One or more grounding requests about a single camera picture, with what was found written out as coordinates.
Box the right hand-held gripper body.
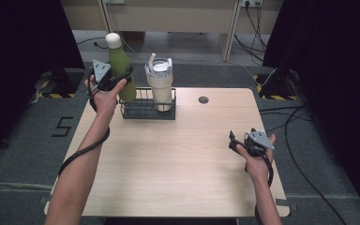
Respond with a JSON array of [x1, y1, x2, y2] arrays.
[[234, 127, 277, 158]]

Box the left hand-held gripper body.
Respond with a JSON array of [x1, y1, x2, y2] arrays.
[[88, 59, 121, 92]]

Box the green bottle with white cap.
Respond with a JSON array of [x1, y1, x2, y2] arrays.
[[104, 32, 138, 103]]

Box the cream tumbler with clear lid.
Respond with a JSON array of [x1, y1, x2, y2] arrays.
[[143, 52, 174, 113]]

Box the dark wire basket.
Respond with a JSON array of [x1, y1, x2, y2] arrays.
[[117, 86, 177, 122]]

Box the person's right hand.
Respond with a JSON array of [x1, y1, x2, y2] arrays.
[[235, 133, 278, 186]]

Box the person's left hand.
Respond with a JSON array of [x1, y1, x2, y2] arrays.
[[84, 74, 128, 119]]

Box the black stand base striped tape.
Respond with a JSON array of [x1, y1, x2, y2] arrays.
[[33, 67, 86, 99], [252, 68, 298, 101]]

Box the black curtain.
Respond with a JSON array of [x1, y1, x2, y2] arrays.
[[0, 0, 86, 163], [262, 0, 360, 223]]

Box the beige wooden desk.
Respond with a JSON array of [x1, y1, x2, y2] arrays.
[[60, 0, 285, 63]]

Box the short black floor cable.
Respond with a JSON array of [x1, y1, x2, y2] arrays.
[[76, 36, 111, 51]]

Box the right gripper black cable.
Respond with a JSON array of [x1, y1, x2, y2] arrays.
[[244, 152, 275, 225]]

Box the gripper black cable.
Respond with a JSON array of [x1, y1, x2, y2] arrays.
[[57, 72, 112, 176], [244, 152, 275, 225]]

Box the long black floor cables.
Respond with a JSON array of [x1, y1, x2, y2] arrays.
[[258, 104, 349, 225]]

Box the thin white floor cable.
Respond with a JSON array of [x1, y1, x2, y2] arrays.
[[120, 34, 278, 88]]

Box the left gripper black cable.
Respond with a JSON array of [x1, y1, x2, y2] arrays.
[[57, 72, 112, 176]]

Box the black cables from wall socket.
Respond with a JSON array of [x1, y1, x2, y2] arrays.
[[232, 0, 268, 66]]

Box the white wall socket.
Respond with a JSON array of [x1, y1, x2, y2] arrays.
[[240, 0, 264, 8]]

